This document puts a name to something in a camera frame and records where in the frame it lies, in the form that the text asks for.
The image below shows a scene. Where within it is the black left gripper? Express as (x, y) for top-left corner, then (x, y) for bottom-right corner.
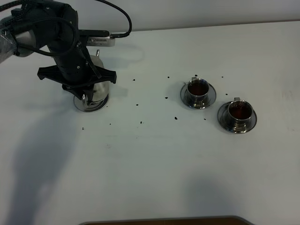
(37, 30), (117, 105)

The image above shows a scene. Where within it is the stainless steel teapot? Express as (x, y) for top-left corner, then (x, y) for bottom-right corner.
(82, 49), (109, 109)

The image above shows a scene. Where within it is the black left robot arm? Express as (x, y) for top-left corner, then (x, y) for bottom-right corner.
(0, 0), (117, 110)

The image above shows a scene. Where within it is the round steel teapot saucer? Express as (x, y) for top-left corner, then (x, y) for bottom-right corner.
(74, 93), (109, 113)

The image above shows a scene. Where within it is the left stainless steel teacup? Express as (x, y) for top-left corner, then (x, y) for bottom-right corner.
(187, 77), (209, 105)

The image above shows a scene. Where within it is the stainless steel teacup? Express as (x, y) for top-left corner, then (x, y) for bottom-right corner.
(187, 77), (209, 105)
(227, 97), (254, 124)

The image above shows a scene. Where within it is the right stainless steel teacup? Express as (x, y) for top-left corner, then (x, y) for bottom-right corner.
(227, 97), (254, 124)

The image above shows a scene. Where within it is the left steel cup saucer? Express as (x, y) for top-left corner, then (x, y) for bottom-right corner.
(180, 83), (217, 110)

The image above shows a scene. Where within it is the steel cup saucer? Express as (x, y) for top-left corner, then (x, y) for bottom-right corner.
(180, 83), (217, 110)
(217, 102), (257, 134)

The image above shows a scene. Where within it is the right steel cup saucer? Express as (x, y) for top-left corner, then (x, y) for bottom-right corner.
(217, 102), (257, 134)

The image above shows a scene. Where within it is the brown wooden board edge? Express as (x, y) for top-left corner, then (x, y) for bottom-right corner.
(81, 216), (253, 225)

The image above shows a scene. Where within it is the black braided left cable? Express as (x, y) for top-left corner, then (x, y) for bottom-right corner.
(0, 0), (133, 57)

